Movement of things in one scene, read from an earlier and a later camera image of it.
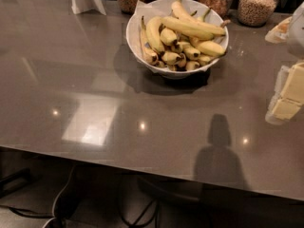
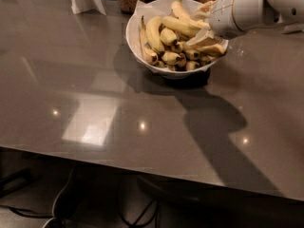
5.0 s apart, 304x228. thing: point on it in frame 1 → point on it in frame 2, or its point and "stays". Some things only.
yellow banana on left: x=154 y=34 stays
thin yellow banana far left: x=150 y=55 stays
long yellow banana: x=191 y=28 stays
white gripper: x=296 y=32 → x=222 y=17
